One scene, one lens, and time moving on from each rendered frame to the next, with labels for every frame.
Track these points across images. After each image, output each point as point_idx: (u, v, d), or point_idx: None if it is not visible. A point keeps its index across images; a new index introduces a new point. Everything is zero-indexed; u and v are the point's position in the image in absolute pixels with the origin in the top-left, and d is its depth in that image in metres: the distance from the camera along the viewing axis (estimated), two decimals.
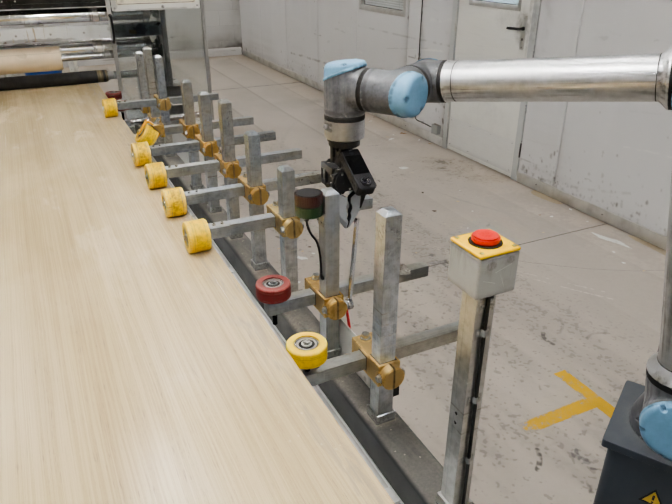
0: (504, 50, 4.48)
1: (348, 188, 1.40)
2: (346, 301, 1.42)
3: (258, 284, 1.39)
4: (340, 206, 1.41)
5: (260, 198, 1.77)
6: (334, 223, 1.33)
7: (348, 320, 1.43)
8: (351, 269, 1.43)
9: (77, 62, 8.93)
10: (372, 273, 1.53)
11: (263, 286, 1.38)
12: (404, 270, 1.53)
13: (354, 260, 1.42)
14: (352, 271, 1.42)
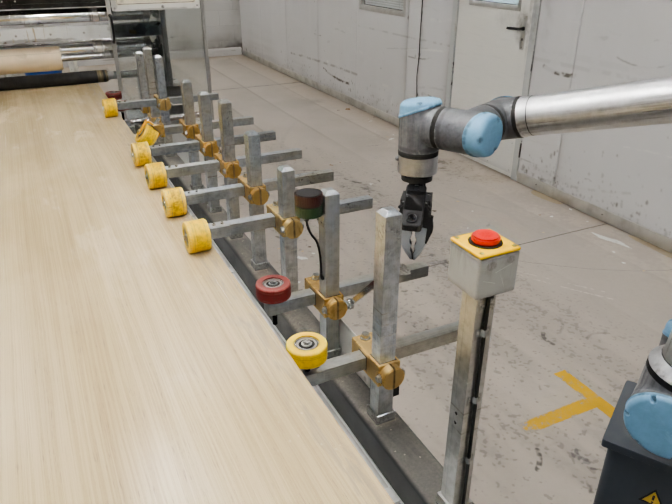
0: (504, 50, 4.48)
1: None
2: (348, 305, 1.42)
3: (258, 284, 1.39)
4: (403, 237, 1.45)
5: (260, 198, 1.77)
6: (334, 223, 1.33)
7: None
8: (367, 288, 1.37)
9: (77, 62, 8.93)
10: (372, 273, 1.53)
11: (263, 286, 1.38)
12: (404, 270, 1.53)
13: (374, 287, 1.35)
14: (367, 291, 1.37)
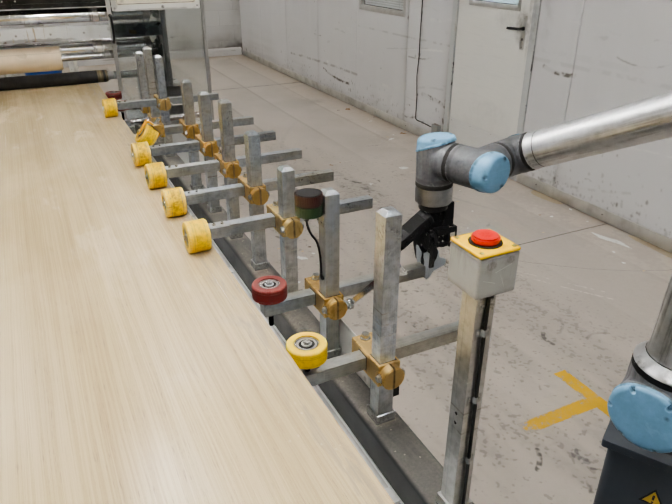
0: (504, 50, 4.48)
1: (420, 243, 1.55)
2: (348, 305, 1.42)
3: (254, 285, 1.38)
4: (417, 254, 1.59)
5: (260, 198, 1.77)
6: (334, 223, 1.33)
7: None
8: (367, 288, 1.37)
9: (77, 62, 8.93)
10: (369, 274, 1.53)
11: (259, 287, 1.37)
12: (401, 271, 1.53)
13: (374, 287, 1.35)
14: (367, 291, 1.37)
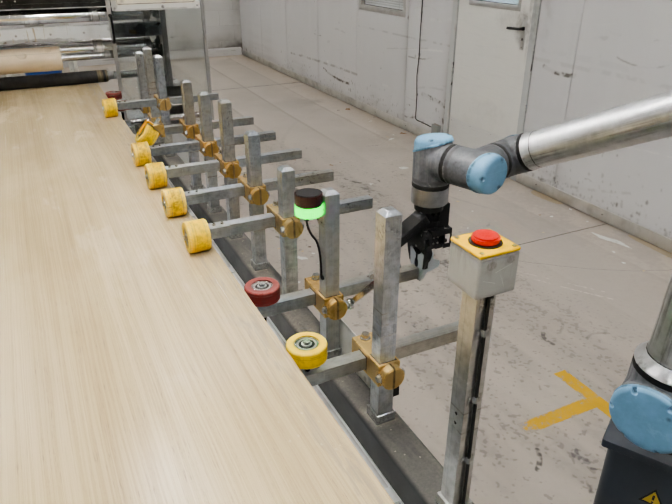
0: (504, 50, 4.48)
1: (415, 244, 1.54)
2: (348, 305, 1.42)
3: (247, 287, 1.37)
4: (411, 256, 1.58)
5: (260, 198, 1.77)
6: (334, 223, 1.33)
7: None
8: (367, 288, 1.37)
9: (77, 62, 8.93)
10: (362, 276, 1.52)
11: (252, 289, 1.37)
12: None
13: (374, 287, 1.35)
14: (367, 291, 1.37)
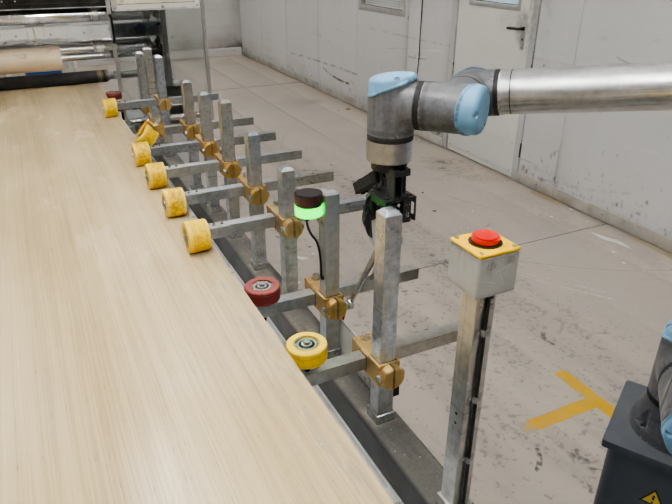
0: (504, 50, 4.48)
1: None
2: (347, 304, 1.42)
3: (247, 287, 1.37)
4: None
5: (260, 198, 1.77)
6: (334, 223, 1.33)
7: (343, 316, 1.45)
8: (361, 277, 1.39)
9: (77, 62, 8.93)
10: None
11: (252, 289, 1.37)
12: None
13: (368, 273, 1.37)
14: (362, 280, 1.38)
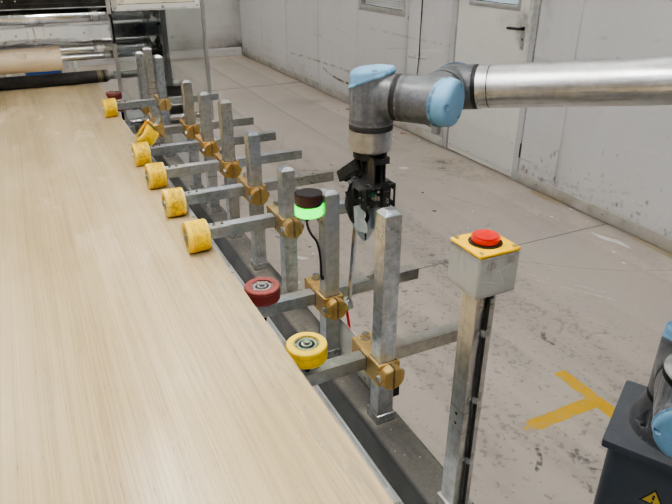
0: (504, 50, 4.48)
1: None
2: (346, 301, 1.42)
3: (247, 287, 1.37)
4: (371, 210, 1.37)
5: (260, 198, 1.77)
6: (334, 223, 1.33)
7: (348, 320, 1.43)
8: (350, 269, 1.43)
9: (77, 62, 8.93)
10: (362, 276, 1.52)
11: (252, 289, 1.37)
12: None
13: (353, 260, 1.42)
14: (351, 271, 1.42)
